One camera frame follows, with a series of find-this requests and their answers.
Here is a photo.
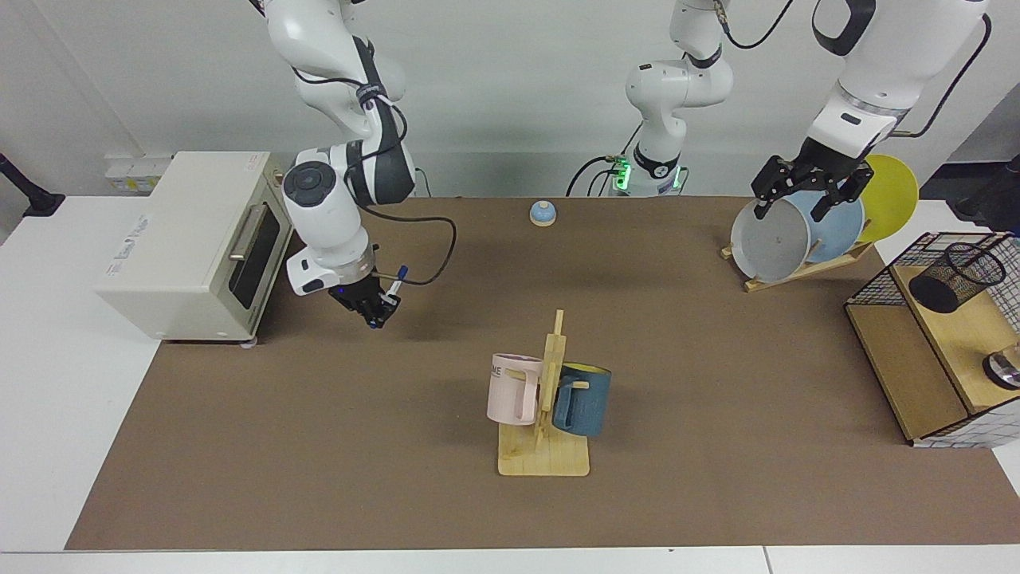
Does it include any white marker with blue cap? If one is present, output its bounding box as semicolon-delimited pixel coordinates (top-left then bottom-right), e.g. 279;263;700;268
381;265;410;313

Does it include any black mesh pen holder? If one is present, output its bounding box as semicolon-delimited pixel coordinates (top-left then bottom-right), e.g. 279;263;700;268
909;242;1006;314

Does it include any light blue plate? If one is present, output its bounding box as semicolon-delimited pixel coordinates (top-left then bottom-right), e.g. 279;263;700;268
785;177;865;264

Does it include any grey plate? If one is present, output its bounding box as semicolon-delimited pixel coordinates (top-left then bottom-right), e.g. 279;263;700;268
731;197;812;283

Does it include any yellow plate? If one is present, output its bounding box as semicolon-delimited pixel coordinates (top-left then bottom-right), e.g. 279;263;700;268
835;154;920;244

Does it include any wooden plate rack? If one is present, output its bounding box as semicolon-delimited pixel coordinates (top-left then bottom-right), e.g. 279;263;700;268
720;239;875;293

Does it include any brown table cloth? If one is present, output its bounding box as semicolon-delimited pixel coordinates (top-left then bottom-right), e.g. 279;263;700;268
65;196;1020;551

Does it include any pink cup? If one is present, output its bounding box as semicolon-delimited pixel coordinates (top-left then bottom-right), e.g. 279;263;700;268
487;353;544;427

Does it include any pale toaster oven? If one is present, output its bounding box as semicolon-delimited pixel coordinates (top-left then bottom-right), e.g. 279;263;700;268
94;151;302;348

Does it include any glass lid with knob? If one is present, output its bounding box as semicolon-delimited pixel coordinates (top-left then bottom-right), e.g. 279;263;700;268
982;343;1020;391

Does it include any wooden cup stand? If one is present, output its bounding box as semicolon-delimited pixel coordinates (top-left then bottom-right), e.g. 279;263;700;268
498;309;591;478

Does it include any dark blue cup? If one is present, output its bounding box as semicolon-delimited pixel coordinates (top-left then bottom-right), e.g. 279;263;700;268
551;363;613;438

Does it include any black stand foot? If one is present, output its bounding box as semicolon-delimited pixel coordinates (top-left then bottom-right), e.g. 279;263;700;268
0;153;66;218

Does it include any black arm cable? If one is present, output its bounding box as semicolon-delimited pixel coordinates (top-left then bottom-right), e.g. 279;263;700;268
709;0;994;140
291;64;458;288

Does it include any wire basket with wooden floor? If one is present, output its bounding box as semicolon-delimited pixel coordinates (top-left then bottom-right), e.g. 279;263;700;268
845;231;1020;449

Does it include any black base cable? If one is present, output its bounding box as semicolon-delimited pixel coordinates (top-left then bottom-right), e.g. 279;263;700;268
566;154;632;198

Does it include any white wall socket strip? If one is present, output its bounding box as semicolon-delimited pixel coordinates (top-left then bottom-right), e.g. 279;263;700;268
105;154;175;196

